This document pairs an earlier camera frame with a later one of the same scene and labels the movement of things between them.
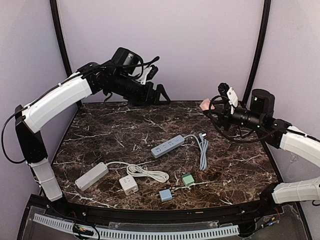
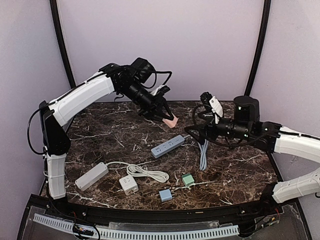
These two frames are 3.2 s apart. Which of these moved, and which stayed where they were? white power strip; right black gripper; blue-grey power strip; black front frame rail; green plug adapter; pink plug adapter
Moved: right black gripper; pink plug adapter
Stayed: green plug adapter; white power strip; black front frame rail; blue-grey power strip
